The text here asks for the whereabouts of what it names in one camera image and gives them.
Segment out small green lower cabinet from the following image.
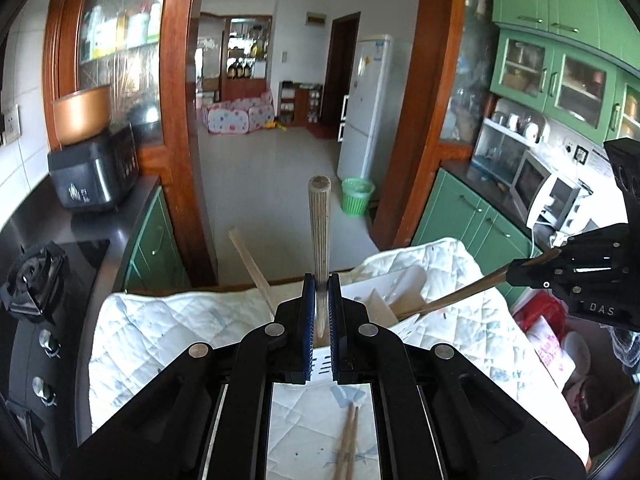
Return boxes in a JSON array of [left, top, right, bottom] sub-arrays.
[[122, 185, 193, 293]]

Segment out white quilted printed blanket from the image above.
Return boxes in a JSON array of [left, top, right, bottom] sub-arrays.
[[87, 237, 588, 480]]

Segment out white refrigerator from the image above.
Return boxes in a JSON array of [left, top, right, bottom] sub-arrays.
[[336, 34, 396, 183]]

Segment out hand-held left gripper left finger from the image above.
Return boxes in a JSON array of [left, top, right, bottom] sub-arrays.
[[60, 272, 317, 480]]

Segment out wooden glass-door cabinet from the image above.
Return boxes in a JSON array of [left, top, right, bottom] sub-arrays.
[[372, 0, 501, 251], [42, 0, 221, 291]]

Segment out black gas burner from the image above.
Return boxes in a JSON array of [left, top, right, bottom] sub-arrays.
[[0, 242, 68, 326]]

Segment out black rice cooker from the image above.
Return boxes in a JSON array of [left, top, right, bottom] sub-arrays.
[[47, 122, 140, 212]]

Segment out dark metal pot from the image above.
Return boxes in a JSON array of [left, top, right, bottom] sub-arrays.
[[127, 105, 163, 148]]

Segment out white printed bag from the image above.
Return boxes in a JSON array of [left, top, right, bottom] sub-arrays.
[[525, 317, 576, 386]]

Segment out green waste basket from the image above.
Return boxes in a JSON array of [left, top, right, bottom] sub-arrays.
[[341, 176, 376, 217]]

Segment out copper inner pot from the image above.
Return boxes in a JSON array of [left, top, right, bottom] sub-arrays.
[[51, 85, 113, 146]]

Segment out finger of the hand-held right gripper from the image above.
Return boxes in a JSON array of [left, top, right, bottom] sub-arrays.
[[507, 255, 626, 306], [555, 225, 631, 263]]

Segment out red plastic bag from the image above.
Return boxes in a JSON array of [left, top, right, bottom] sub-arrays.
[[512, 290, 568, 341]]

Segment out black glass gas cooktop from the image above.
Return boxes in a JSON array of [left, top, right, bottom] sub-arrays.
[[0, 237, 111, 461]]

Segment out green lower cabinets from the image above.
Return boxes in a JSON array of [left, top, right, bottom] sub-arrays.
[[410, 167, 546, 306]]

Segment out white wall outlet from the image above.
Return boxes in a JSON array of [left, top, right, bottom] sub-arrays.
[[0, 105, 22, 146]]

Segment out metal stove knob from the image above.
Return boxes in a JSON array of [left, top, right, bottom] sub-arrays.
[[32, 376, 57, 407], [39, 330, 63, 358]]

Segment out dark wooden door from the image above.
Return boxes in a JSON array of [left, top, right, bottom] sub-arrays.
[[320, 11, 362, 136]]

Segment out wooden display cabinet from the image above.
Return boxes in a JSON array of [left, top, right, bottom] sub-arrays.
[[222, 16, 273, 101]]

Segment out wooden shoe rack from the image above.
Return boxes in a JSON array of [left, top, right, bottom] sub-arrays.
[[279, 80, 323, 126]]

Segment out white dish shelf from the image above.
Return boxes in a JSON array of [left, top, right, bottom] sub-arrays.
[[470, 97, 551, 186]]

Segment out white toaster oven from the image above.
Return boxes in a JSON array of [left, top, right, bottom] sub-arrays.
[[510, 150, 593, 231]]

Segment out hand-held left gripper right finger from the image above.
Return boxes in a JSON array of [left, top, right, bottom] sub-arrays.
[[327, 274, 586, 480]]

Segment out polka-dot play tent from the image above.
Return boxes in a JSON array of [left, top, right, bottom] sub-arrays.
[[201, 87, 276, 137]]

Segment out black wall socket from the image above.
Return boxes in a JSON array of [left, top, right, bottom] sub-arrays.
[[565, 137, 591, 166]]

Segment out white power cable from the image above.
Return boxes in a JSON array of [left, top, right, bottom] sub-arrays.
[[530, 220, 566, 251]]

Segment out white plastic utensil holder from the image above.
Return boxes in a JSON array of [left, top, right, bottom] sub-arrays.
[[310, 266, 432, 382]]

